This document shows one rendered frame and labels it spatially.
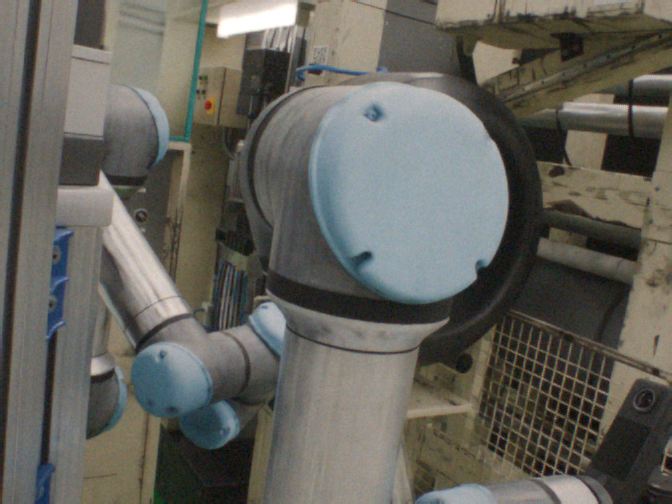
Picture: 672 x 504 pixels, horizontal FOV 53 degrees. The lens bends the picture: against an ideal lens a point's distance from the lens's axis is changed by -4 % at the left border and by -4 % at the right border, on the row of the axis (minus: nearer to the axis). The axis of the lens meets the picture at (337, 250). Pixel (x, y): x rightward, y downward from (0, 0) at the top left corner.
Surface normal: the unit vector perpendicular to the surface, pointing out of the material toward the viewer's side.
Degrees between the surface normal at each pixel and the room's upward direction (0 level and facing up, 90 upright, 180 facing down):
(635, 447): 61
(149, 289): 48
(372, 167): 83
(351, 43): 90
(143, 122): 79
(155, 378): 90
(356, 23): 90
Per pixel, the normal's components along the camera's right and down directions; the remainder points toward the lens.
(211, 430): -0.32, 0.23
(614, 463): -0.73, -0.55
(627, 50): -0.85, -0.05
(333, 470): 0.00, 0.15
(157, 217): 0.51, 0.21
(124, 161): 0.66, 0.29
